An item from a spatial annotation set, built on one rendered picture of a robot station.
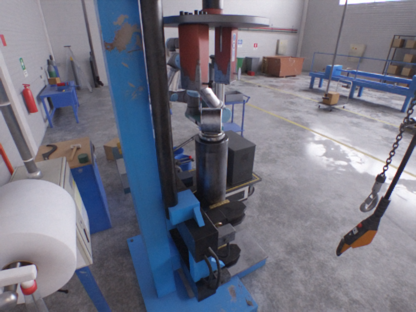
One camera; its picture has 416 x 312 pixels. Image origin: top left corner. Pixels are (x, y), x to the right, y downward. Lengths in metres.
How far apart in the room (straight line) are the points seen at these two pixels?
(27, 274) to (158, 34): 0.85
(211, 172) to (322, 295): 1.64
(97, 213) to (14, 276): 2.20
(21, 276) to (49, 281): 0.14
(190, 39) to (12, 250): 0.94
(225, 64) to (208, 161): 0.60
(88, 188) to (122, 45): 1.85
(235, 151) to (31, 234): 2.24
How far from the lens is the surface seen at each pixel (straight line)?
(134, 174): 1.23
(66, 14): 11.86
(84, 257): 1.11
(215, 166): 1.37
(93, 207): 2.76
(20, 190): 0.80
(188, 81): 1.07
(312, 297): 2.46
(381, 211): 1.39
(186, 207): 1.28
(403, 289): 2.96
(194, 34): 1.04
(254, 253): 2.38
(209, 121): 1.28
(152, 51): 0.96
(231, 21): 1.00
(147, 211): 1.40
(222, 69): 1.40
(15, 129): 0.96
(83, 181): 2.56
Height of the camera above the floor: 2.04
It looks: 29 degrees down
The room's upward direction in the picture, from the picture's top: straight up
